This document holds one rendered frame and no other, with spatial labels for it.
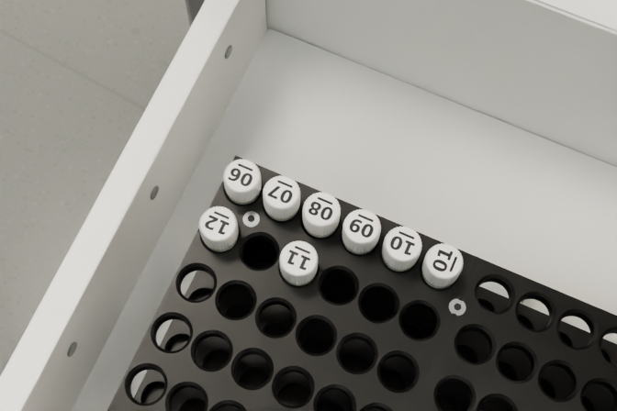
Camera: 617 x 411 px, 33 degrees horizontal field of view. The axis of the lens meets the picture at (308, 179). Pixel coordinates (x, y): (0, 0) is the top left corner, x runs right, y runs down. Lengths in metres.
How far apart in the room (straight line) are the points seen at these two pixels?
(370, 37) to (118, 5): 1.03
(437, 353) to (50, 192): 1.04
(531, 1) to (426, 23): 0.05
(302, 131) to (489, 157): 0.08
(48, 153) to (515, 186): 0.99
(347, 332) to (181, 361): 0.05
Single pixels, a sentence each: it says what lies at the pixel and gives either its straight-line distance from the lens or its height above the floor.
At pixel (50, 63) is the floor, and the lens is 1.41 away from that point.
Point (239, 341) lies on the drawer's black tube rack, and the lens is 0.34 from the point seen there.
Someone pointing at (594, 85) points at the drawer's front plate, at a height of 0.89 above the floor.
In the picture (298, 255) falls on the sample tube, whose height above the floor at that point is 0.91.
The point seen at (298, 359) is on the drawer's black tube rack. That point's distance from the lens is 0.34.
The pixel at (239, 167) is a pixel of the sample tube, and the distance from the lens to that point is 0.34.
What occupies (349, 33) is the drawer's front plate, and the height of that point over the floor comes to 0.86.
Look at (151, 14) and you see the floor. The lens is 1.42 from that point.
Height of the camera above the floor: 1.23
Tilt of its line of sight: 70 degrees down
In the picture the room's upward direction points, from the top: 2 degrees clockwise
